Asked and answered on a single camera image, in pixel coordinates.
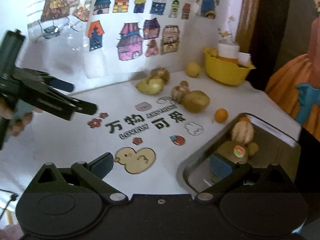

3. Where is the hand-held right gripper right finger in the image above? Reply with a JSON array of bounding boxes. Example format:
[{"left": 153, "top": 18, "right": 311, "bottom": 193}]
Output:
[{"left": 194, "top": 154, "right": 292, "bottom": 203}]

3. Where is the colourful houses drawing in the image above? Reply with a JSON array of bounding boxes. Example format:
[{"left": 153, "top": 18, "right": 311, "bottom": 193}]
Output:
[{"left": 84, "top": 0, "right": 198, "bottom": 81}]

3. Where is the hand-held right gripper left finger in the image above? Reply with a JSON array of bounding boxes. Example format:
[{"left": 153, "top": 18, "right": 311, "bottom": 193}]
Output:
[{"left": 26, "top": 152, "right": 129, "bottom": 203}]

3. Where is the boy with fan drawing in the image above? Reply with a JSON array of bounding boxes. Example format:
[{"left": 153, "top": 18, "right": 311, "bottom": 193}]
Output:
[{"left": 26, "top": 0, "right": 98, "bottom": 43}]

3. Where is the orange dress woman poster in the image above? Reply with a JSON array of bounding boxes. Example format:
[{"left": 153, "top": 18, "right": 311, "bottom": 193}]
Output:
[{"left": 262, "top": 12, "right": 320, "bottom": 130}]

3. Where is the yellow flower twig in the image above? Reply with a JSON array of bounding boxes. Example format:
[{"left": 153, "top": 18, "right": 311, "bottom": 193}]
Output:
[{"left": 217, "top": 15, "right": 237, "bottom": 41}]

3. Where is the brownish yellow round fruit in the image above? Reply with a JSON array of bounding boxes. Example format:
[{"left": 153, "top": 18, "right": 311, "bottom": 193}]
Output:
[{"left": 150, "top": 68, "right": 171, "bottom": 83}]

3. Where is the brown potato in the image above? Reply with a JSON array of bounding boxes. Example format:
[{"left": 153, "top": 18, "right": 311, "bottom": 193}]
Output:
[{"left": 181, "top": 90, "right": 211, "bottom": 113}]

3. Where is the metal tray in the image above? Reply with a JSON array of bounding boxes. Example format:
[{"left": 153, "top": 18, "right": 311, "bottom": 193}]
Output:
[{"left": 176, "top": 112, "right": 302, "bottom": 196}]

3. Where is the brown wooden post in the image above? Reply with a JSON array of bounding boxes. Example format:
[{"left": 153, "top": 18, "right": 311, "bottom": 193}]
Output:
[{"left": 236, "top": 0, "right": 263, "bottom": 55}]

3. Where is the yellow plastic bowl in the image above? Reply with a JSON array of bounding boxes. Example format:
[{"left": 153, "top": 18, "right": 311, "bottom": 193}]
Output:
[{"left": 203, "top": 46, "right": 256, "bottom": 86}]

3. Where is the small olive round fruit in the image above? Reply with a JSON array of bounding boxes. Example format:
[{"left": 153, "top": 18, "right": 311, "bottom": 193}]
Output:
[{"left": 247, "top": 142, "right": 260, "bottom": 156}]

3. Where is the striped cream melon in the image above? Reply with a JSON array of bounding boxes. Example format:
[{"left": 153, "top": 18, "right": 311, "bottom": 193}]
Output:
[{"left": 230, "top": 120, "right": 254, "bottom": 145}]

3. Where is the brown pear with sticker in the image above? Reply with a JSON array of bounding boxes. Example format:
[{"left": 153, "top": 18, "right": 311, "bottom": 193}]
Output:
[{"left": 215, "top": 140, "right": 249, "bottom": 166}]

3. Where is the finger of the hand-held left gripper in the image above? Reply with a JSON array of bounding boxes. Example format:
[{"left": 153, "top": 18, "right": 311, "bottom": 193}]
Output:
[
  {"left": 15, "top": 80, "right": 98, "bottom": 121},
  {"left": 15, "top": 67, "right": 75, "bottom": 92}
]

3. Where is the yellow lemon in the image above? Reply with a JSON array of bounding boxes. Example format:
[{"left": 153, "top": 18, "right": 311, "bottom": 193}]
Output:
[{"left": 185, "top": 62, "right": 201, "bottom": 78}]

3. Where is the small orange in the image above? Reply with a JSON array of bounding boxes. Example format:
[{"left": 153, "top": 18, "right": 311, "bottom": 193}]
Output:
[{"left": 214, "top": 108, "right": 229, "bottom": 123}]

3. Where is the black cable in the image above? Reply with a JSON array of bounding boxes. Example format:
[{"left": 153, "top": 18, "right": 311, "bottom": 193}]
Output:
[{"left": 0, "top": 189, "right": 20, "bottom": 221}]

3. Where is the striped garlic bulb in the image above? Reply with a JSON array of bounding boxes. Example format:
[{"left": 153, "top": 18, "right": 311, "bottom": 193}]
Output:
[{"left": 171, "top": 81, "right": 191, "bottom": 104}]

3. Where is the person's left hand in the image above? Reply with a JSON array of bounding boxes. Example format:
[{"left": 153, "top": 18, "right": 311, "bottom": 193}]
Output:
[{"left": 0, "top": 97, "right": 43, "bottom": 137}]

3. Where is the white paper roll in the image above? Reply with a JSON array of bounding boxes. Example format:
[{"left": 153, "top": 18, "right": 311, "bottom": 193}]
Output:
[{"left": 237, "top": 52, "right": 252, "bottom": 67}]

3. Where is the orange jar with white lid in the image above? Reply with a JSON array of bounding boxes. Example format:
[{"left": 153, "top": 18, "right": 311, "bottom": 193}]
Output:
[{"left": 217, "top": 39, "right": 241, "bottom": 63}]

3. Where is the yellow-green round fruit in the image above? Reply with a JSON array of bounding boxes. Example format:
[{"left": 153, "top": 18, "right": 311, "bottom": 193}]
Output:
[{"left": 135, "top": 76, "right": 166, "bottom": 95}]

